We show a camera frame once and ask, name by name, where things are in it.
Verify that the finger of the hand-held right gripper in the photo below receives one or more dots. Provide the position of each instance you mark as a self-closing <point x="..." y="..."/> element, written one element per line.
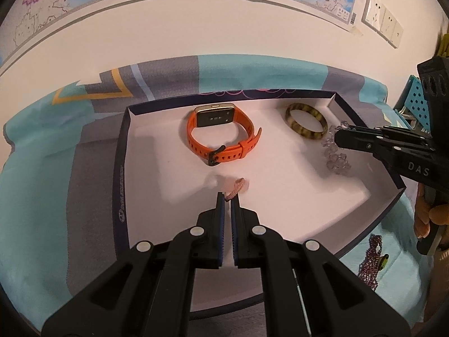
<point x="393" y="129"/>
<point x="350" y="138"/>

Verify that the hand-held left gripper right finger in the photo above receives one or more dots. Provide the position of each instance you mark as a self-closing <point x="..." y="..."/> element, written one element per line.
<point x="235" y="231"/>

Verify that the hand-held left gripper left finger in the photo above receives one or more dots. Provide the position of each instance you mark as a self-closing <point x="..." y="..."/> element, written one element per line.
<point x="220" y="231"/>

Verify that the pink hair clip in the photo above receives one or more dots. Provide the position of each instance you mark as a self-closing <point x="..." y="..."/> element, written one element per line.
<point x="238" y="186"/>

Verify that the white box with navy rim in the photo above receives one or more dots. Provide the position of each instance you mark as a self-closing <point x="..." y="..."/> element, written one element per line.
<point x="298" y="189"/>

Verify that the person's right hand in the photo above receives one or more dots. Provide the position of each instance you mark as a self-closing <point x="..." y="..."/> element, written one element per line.
<point x="420" y="217"/>

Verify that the blue perforated rack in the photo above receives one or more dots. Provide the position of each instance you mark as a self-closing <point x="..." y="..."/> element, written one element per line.
<point x="417" y="101"/>

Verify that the tortoiseshell bangle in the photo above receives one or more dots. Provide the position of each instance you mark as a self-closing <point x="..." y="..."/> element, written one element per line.
<point x="308" y="132"/>

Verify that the yellow green plastic item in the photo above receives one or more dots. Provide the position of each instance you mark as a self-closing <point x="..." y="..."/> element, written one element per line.
<point x="443" y="44"/>

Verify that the beige tape piece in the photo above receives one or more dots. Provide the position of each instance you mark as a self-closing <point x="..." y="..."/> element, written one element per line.
<point x="357" y="31"/>

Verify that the orange smartwatch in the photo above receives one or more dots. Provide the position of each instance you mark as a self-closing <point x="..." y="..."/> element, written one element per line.
<point x="214" y="116"/>

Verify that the teal and grey patterned blanket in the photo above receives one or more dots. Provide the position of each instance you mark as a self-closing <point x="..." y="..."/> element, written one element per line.
<point x="45" y="182"/>

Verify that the white wall socket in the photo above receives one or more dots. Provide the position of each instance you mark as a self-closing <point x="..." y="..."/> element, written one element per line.
<point x="388" y="24"/>
<point x="397" y="34"/>
<point x="373" y="10"/>

